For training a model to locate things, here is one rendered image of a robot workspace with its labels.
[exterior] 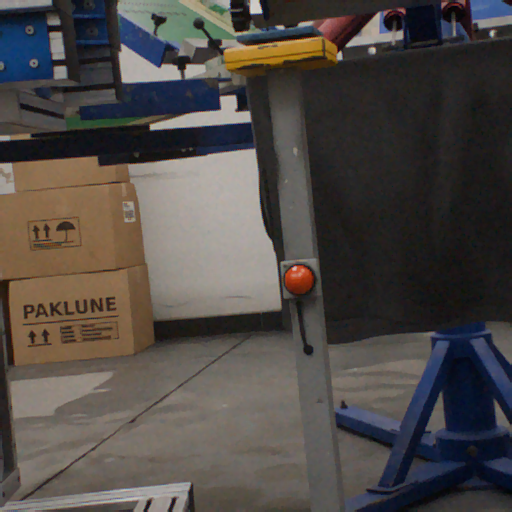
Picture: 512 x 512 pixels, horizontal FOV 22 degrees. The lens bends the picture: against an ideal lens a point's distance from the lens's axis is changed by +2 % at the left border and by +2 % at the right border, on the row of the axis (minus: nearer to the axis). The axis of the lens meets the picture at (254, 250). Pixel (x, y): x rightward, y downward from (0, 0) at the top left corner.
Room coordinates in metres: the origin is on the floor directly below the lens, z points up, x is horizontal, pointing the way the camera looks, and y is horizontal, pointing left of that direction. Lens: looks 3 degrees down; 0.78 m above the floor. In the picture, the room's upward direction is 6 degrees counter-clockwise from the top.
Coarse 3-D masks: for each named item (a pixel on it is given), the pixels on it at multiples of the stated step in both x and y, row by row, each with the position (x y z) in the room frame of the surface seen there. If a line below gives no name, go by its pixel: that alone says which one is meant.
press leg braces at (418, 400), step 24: (432, 360) 3.22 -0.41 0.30; (480, 360) 3.19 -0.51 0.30; (504, 360) 3.41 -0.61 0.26; (432, 384) 3.16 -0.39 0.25; (504, 384) 3.13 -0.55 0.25; (408, 408) 3.15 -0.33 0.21; (432, 408) 3.15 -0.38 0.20; (504, 408) 3.11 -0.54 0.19; (408, 432) 3.09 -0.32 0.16; (408, 456) 3.07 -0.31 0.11; (384, 480) 3.03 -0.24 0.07; (408, 480) 3.06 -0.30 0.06
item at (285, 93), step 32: (256, 64) 1.68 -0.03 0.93; (288, 64) 1.68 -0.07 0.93; (320, 64) 1.74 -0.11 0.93; (288, 96) 1.72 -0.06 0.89; (288, 128) 1.72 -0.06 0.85; (288, 160) 1.72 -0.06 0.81; (288, 192) 1.72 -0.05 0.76; (288, 224) 1.72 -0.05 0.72; (288, 256) 1.72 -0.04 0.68; (320, 288) 1.71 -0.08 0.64; (320, 320) 1.72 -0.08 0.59; (320, 352) 1.72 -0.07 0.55; (320, 384) 1.72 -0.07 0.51; (320, 416) 1.72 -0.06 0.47; (320, 448) 1.72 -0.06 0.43; (320, 480) 1.72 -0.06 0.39
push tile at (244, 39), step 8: (256, 32) 1.70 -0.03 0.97; (264, 32) 1.70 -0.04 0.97; (272, 32) 1.69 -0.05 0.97; (280, 32) 1.69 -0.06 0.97; (288, 32) 1.69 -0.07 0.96; (296, 32) 1.69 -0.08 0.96; (304, 32) 1.69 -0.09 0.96; (312, 32) 1.69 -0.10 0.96; (320, 32) 1.75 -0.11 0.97; (240, 40) 1.70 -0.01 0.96; (248, 40) 1.70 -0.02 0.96; (256, 40) 1.70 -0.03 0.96; (264, 40) 1.71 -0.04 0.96; (272, 40) 1.72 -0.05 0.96; (280, 40) 1.73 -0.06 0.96; (288, 40) 1.74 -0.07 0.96
